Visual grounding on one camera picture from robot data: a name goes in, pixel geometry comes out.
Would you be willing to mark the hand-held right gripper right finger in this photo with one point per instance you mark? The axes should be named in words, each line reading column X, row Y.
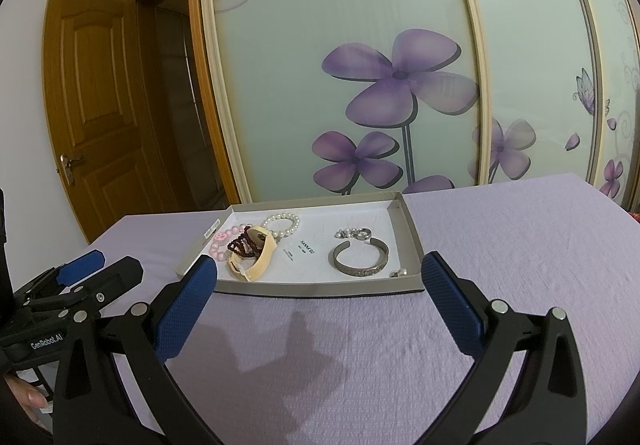
column 450, row 305

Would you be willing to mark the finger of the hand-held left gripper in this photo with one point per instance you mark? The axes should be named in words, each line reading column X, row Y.
column 117, row 280
column 82, row 265

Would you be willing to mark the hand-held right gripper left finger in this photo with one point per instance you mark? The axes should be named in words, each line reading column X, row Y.
column 187, row 307

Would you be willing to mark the cream wide bangle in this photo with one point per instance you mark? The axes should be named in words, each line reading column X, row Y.
column 262, row 255

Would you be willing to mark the silver cuff bangle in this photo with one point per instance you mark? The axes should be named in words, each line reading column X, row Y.
column 357, row 271

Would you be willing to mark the silver pearl cluster brooch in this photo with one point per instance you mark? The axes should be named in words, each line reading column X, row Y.
column 345, row 232

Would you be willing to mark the grey cardboard tray box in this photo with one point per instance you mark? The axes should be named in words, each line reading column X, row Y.
column 320, row 270

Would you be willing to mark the person's left hand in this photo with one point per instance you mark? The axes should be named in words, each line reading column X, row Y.
column 30, row 397

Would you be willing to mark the wooden door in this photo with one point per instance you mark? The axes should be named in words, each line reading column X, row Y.
column 100, row 100

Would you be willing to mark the floral glass sliding wardrobe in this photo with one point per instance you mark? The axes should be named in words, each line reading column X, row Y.
column 350, row 25

